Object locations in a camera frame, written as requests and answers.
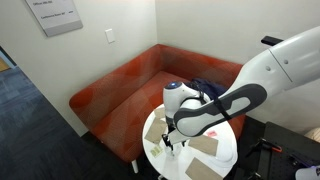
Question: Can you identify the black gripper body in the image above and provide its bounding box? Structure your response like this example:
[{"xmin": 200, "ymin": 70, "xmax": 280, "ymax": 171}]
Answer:
[{"xmin": 167, "ymin": 126, "xmax": 187, "ymax": 146}]

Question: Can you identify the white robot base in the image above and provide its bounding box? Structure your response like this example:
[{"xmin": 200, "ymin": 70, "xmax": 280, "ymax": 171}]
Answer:
[{"xmin": 295, "ymin": 166, "xmax": 320, "ymax": 180}]

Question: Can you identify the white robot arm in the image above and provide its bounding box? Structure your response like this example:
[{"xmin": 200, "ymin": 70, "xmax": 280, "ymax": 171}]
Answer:
[{"xmin": 162, "ymin": 27, "xmax": 320, "ymax": 147}]

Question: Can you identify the clear plastic cup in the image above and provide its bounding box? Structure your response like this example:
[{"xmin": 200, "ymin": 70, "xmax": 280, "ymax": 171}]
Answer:
[{"xmin": 165, "ymin": 144, "xmax": 182, "ymax": 160}]

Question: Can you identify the brown napkin far side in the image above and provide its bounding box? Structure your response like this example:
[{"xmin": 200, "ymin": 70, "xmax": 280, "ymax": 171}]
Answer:
[{"xmin": 145, "ymin": 119, "xmax": 167, "ymax": 144}]

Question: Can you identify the yellow sugar packet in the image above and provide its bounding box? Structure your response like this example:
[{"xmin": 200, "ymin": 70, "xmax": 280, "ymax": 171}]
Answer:
[{"xmin": 150, "ymin": 145, "xmax": 163, "ymax": 158}]

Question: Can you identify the brown napkin right side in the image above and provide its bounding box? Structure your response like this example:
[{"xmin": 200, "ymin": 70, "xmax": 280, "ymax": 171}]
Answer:
[{"xmin": 154, "ymin": 107, "xmax": 165, "ymax": 119}]

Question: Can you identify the brown napkin near plate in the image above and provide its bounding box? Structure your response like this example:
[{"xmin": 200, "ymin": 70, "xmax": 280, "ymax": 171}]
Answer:
[{"xmin": 188, "ymin": 135, "xmax": 218, "ymax": 156}]

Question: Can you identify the pink sugar packet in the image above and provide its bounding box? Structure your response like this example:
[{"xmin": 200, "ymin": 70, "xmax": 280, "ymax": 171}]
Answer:
[{"xmin": 206, "ymin": 131, "xmax": 217, "ymax": 138}]

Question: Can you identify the brown napkin left edge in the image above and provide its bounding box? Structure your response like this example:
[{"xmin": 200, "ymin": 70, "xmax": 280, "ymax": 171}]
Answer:
[{"xmin": 185, "ymin": 158, "xmax": 223, "ymax": 180}]

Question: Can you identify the dark blue backpack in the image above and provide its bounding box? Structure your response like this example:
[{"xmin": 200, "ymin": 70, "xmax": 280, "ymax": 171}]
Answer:
[{"xmin": 192, "ymin": 78, "xmax": 227, "ymax": 100}]

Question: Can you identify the orange red sofa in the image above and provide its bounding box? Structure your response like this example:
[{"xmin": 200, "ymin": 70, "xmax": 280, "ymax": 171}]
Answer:
[{"xmin": 69, "ymin": 44, "xmax": 241, "ymax": 163}]

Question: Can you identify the black clamp orange handle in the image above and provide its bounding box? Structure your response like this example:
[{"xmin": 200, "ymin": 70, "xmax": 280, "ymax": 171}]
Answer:
[{"xmin": 246, "ymin": 138, "xmax": 282, "ymax": 157}]

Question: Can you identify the white light switch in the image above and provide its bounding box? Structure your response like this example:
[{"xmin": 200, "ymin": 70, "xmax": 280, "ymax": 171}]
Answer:
[{"xmin": 105, "ymin": 29, "xmax": 116, "ymax": 43}]

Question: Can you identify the white wall sign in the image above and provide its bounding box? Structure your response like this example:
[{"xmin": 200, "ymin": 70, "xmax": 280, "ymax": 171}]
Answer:
[{"xmin": 25, "ymin": 0, "xmax": 83, "ymax": 37}]

